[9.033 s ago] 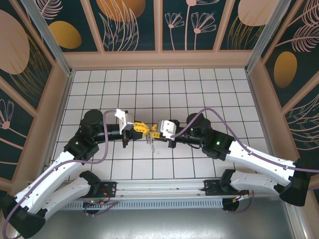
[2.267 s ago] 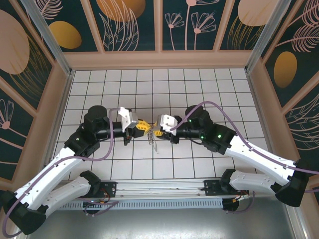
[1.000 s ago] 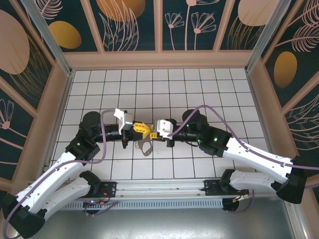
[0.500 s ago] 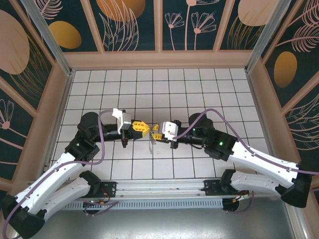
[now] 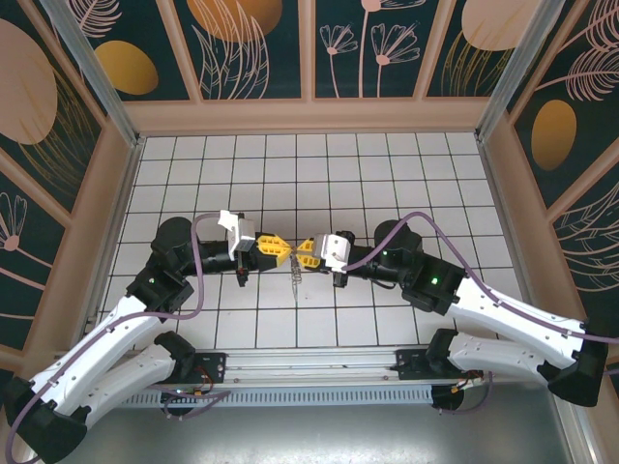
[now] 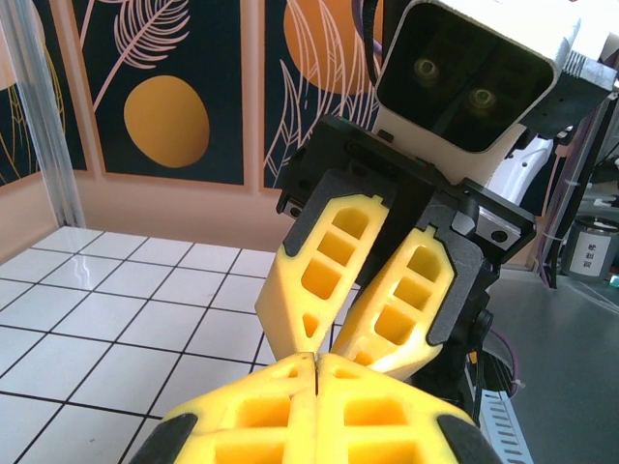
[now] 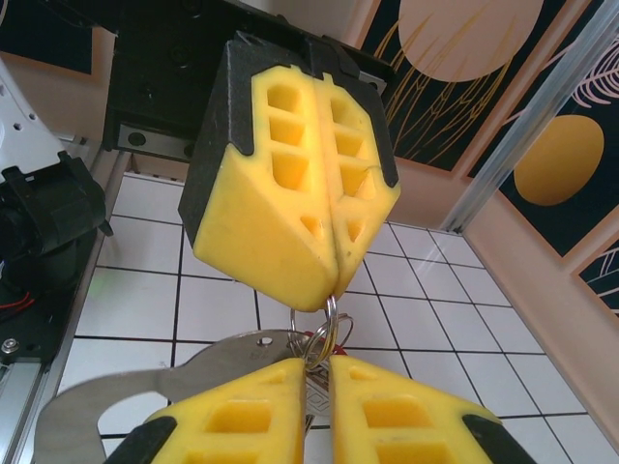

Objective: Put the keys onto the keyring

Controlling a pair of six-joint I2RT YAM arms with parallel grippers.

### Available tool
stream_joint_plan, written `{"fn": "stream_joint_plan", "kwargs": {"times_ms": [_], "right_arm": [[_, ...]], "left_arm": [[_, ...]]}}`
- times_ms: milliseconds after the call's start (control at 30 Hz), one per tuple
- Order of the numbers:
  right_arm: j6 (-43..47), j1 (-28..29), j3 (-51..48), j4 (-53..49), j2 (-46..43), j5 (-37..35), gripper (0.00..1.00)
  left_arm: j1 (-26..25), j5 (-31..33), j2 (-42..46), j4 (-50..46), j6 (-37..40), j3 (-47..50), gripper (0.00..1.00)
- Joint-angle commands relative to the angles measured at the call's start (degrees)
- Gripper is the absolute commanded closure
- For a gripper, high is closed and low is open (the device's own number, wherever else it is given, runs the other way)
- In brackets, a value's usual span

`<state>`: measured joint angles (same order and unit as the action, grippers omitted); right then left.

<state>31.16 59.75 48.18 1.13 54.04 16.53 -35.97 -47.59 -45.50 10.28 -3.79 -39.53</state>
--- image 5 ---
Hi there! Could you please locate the small circuit board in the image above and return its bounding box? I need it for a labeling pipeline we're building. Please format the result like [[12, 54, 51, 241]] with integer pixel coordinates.
[[162, 386, 207, 402]]

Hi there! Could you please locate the grey metal sheet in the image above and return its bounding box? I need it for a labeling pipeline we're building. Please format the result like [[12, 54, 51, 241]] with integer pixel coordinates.
[[62, 403, 579, 464]]

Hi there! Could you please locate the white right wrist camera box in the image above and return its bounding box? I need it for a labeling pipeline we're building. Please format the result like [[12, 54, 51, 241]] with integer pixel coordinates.
[[312, 230, 357, 272]]

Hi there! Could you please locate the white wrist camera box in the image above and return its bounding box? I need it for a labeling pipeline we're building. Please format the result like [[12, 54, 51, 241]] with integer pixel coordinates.
[[312, 230, 357, 272], [218, 210, 257, 255]]

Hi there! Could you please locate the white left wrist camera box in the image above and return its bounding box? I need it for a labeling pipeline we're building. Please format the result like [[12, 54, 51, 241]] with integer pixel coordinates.
[[218, 210, 257, 255]]

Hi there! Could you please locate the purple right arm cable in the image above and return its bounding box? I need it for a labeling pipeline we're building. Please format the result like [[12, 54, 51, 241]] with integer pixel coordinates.
[[341, 211, 619, 417]]

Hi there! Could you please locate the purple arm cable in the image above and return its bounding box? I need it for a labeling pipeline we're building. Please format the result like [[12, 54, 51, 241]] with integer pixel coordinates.
[[341, 211, 619, 417], [9, 212, 233, 455]]

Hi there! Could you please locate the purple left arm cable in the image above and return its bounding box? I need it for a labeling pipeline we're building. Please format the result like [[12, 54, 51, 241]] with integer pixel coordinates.
[[9, 212, 233, 455]]

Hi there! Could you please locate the aluminium mounting rail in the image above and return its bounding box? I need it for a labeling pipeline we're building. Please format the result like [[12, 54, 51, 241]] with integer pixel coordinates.
[[47, 342, 575, 388]]

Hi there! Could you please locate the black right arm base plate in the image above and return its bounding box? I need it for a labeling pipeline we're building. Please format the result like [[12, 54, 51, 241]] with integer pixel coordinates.
[[395, 348, 485, 383]]

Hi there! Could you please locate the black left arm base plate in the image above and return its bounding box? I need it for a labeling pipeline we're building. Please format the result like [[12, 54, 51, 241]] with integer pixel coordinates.
[[138, 352, 228, 386]]

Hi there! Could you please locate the grey slotted cable duct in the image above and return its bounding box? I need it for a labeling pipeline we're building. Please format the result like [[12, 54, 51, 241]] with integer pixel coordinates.
[[125, 384, 434, 407]]

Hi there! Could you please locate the white connector with wires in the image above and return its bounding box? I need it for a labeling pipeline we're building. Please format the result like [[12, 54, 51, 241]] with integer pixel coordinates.
[[452, 369, 485, 393]]

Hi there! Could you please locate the black semicircular bracket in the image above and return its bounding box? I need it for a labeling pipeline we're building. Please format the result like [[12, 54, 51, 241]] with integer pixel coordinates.
[[161, 393, 194, 418], [431, 386, 466, 413]]

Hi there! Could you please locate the aluminium corner post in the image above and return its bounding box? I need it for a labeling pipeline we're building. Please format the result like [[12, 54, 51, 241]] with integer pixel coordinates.
[[473, 0, 567, 141], [38, 0, 146, 149]]

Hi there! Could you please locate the aluminium frame bar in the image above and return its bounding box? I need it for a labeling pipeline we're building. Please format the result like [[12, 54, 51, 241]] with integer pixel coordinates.
[[550, 386, 599, 464]]

